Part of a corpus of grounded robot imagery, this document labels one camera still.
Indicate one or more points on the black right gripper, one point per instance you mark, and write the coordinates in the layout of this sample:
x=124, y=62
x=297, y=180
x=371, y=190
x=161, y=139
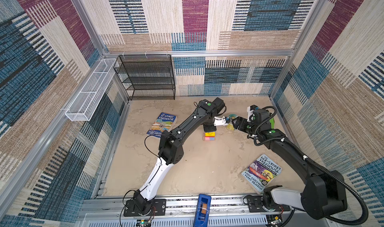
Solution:
x=243, y=120

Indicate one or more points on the black wire mesh shelf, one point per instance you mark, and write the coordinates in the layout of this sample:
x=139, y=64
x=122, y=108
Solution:
x=147, y=77

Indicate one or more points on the yellow rectangular wood block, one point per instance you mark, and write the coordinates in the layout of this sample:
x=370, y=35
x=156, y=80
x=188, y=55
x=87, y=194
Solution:
x=210, y=134

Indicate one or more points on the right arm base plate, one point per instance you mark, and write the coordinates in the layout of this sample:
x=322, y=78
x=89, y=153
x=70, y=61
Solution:
x=257, y=204

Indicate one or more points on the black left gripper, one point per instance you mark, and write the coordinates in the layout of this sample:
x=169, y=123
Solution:
x=213, y=129

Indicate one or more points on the white wire mesh basket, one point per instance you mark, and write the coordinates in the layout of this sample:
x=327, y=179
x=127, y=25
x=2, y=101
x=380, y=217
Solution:
x=87, y=100

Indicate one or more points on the blue treehouse paperback book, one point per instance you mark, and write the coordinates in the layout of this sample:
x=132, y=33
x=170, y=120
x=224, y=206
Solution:
x=164, y=122

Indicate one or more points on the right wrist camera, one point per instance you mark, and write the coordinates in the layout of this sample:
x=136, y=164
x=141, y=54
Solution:
x=250, y=111

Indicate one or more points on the sunflower seed can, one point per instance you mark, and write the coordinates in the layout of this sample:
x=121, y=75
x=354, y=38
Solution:
x=231, y=122

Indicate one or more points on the blue tool on rail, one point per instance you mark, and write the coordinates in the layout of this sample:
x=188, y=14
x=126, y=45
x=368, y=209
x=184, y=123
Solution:
x=203, y=210

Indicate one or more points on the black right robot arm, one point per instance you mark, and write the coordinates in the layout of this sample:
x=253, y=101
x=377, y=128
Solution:
x=324, y=193

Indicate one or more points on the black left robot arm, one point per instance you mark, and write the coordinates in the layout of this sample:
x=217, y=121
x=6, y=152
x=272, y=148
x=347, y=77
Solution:
x=171, y=149

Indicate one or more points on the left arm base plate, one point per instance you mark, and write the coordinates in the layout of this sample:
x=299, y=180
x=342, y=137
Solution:
x=135, y=208

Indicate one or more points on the green black work glove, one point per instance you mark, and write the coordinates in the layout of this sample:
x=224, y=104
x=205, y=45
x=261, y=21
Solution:
x=272, y=122

